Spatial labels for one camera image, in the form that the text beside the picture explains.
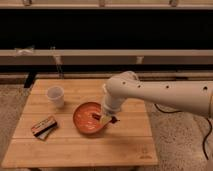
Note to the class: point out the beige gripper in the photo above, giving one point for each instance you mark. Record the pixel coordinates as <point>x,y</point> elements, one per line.
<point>105,119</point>

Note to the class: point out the red chili pepper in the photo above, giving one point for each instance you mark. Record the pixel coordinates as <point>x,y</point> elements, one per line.
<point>113,119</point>

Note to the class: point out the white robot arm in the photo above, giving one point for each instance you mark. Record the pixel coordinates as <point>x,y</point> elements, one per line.
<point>195,97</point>

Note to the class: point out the orange bowl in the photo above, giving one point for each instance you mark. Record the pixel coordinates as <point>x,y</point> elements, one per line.
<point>86,118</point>

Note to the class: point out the wooden table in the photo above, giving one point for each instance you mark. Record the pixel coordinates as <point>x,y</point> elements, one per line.
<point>129,142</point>

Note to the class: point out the white shelf rail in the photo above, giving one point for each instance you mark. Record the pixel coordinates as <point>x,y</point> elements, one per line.
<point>31,56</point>

